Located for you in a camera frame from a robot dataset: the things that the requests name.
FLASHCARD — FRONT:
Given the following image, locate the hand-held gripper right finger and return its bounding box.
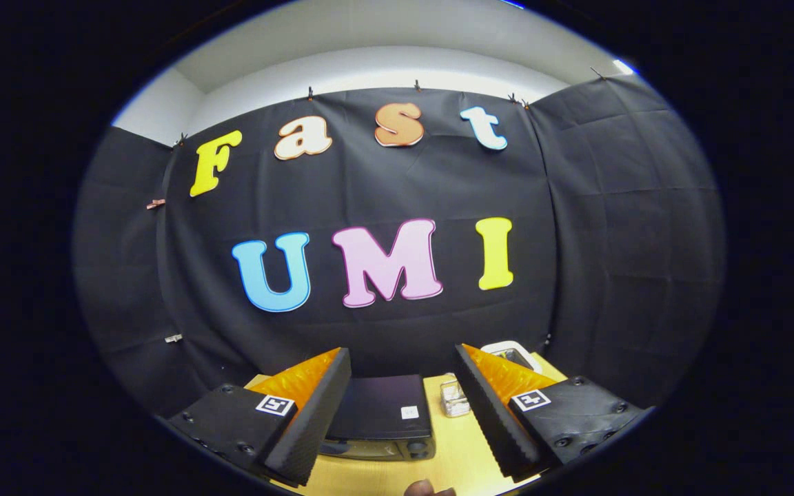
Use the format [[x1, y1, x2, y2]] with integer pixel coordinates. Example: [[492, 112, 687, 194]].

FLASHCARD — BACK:
[[453, 342, 649, 483]]

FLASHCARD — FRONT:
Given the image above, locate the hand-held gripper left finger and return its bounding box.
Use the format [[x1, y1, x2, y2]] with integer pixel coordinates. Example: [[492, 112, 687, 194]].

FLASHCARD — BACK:
[[166, 347, 353, 487]]

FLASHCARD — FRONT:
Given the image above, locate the black toaster oven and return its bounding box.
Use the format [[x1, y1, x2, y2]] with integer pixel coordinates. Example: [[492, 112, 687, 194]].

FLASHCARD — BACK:
[[319, 374, 438, 462]]

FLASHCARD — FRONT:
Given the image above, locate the white toaster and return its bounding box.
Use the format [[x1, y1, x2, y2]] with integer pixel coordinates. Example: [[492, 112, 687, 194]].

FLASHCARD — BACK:
[[480, 340, 544, 377]]

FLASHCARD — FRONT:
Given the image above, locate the row of black backdrop clips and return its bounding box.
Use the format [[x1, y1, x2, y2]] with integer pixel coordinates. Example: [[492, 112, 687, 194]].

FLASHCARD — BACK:
[[173, 65, 608, 149]]

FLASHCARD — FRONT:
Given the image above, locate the metal wire utensil basket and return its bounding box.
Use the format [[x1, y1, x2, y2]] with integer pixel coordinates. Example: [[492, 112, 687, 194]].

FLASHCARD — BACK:
[[439, 373, 473, 419]]

